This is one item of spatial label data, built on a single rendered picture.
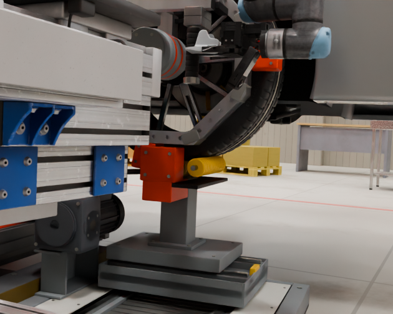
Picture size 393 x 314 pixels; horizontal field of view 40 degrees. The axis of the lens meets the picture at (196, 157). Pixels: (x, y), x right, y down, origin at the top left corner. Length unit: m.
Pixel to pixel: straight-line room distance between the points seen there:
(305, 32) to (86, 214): 0.84
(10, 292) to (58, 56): 1.22
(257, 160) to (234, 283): 6.27
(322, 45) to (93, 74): 0.80
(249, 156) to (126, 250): 6.13
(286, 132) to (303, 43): 10.83
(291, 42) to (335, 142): 8.03
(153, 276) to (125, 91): 1.14
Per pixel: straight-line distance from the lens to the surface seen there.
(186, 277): 1.74
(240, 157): 7.96
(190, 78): 1.43
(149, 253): 1.80
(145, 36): 1.58
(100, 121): 0.87
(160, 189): 1.69
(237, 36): 1.39
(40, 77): 0.58
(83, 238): 1.70
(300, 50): 1.36
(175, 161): 1.67
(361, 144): 9.29
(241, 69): 1.38
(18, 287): 1.77
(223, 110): 1.63
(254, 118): 1.70
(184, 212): 1.84
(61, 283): 1.80
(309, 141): 9.44
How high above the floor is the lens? 0.62
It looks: 3 degrees down
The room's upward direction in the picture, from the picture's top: 3 degrees clockwise
